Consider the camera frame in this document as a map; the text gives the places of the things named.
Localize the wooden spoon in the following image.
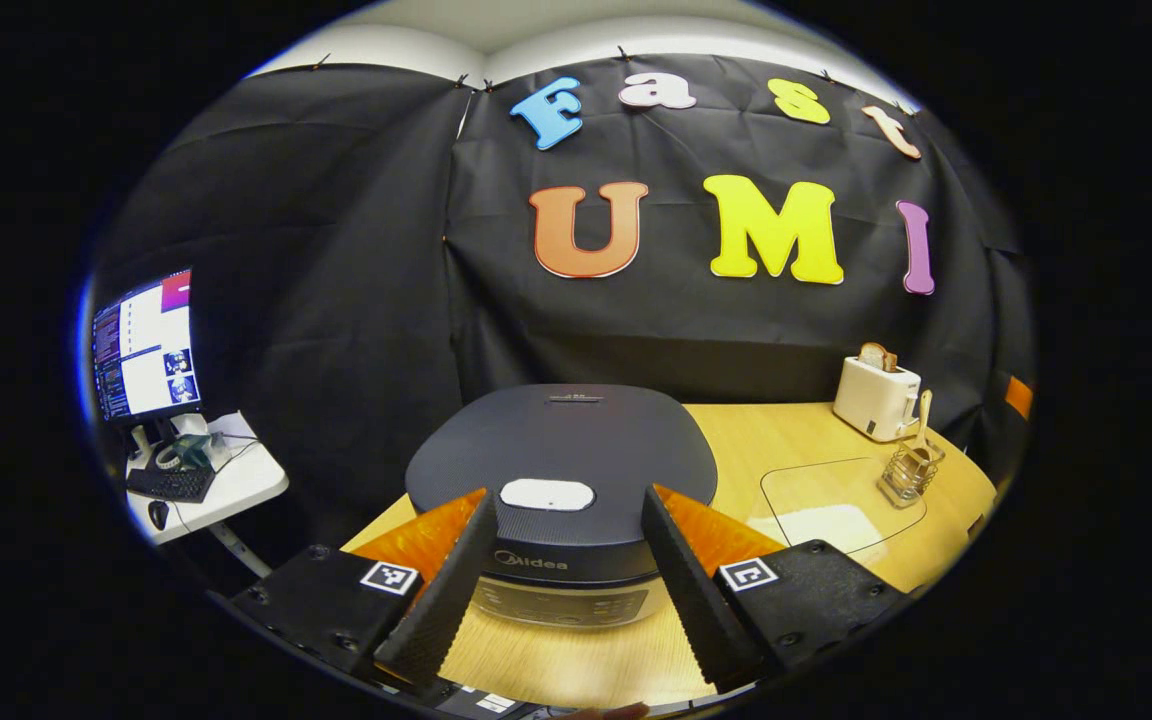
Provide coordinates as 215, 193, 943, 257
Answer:
908, 390, 935, 466

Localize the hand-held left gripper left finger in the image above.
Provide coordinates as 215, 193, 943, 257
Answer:
231, 488, 499, 686

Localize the white side table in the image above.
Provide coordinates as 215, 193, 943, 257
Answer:
126, 410, 289, 579

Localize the grey silver rice cooker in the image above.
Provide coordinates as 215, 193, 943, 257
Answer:
404, 384, 719, 629

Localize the white toaster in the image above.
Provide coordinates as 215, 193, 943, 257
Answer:
833, 355, 922, 443

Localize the computer monitor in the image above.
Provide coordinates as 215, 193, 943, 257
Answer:
91, 268, 202, 451

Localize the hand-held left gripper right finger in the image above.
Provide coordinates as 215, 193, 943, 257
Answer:
641, 484, 909, 691

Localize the black keyboard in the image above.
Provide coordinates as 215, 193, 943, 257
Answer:
126, 466, 215, 503

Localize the black backdrop cloth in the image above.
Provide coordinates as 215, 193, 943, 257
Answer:
86, 55, 1035, 561

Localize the dark teal desk item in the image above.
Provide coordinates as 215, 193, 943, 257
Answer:
176, 432, 227, 469

